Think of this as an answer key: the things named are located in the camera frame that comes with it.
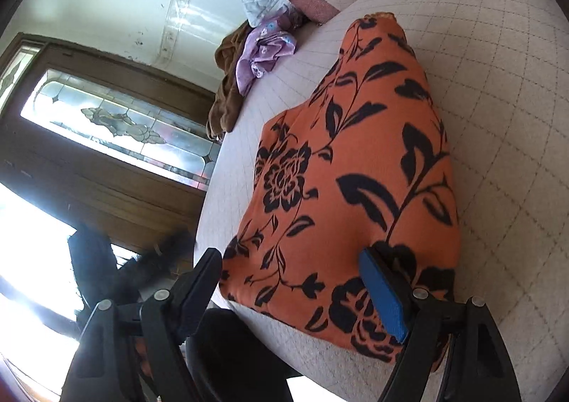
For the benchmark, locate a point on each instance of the purple floral cloth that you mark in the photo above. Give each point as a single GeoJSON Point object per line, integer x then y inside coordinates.
{"type": "Point", "coordinates": [258, 55]}

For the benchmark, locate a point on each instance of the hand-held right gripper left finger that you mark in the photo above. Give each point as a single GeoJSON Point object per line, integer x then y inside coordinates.
{"type": "Point", "coordinates": [195, 295]}

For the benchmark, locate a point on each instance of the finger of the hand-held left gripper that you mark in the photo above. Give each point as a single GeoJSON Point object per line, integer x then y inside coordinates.
{"type": "Point", "coordinates": [164, 251]}

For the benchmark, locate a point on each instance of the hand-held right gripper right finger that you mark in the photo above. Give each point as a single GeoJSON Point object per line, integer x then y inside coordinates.
{"type": "Point", "coordinates": [386, 299]}

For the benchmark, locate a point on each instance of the wooden stained glass door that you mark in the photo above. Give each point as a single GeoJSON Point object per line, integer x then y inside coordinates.
{"type": "Point", "coordinates": [111, 122]}

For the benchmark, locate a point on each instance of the brown cloth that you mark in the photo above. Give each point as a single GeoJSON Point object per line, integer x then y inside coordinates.
{"type": "Point", "coordinates": [226, 104]}

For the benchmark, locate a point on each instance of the white quilted bed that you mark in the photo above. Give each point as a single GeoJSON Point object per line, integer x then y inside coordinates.
{"type": "Point", "coordinates": [511, 117]}

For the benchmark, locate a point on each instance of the orange black floral cloth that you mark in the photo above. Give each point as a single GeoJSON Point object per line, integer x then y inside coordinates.
{"type": "Point", "coordinates": [355, 153]}

